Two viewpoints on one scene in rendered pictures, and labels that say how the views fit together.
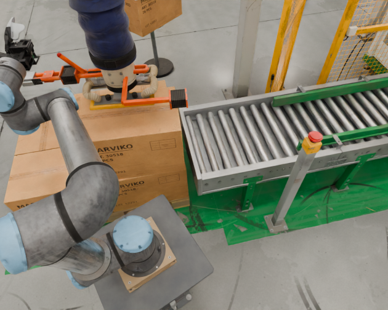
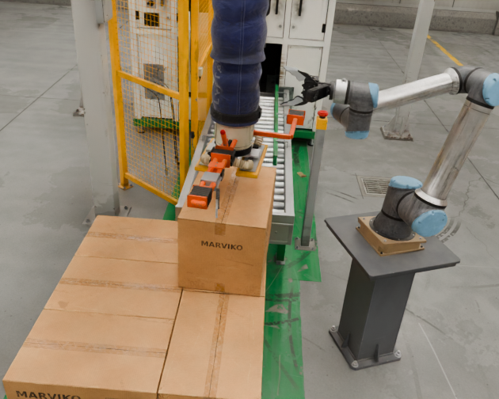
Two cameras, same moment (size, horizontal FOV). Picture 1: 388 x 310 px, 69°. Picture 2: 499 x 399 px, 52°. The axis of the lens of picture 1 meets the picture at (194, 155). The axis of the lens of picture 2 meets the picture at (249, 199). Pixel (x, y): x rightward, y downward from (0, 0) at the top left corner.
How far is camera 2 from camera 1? 264 cm
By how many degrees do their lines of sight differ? 60
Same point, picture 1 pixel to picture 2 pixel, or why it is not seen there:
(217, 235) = (307, 286)
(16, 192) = (245, 384)
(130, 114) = (234, 189)
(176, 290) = not seen: hidden behind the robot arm
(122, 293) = (424, 253)
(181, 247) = not seen: hidden behind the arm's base
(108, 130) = (254, 205)
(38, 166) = (202, 358)
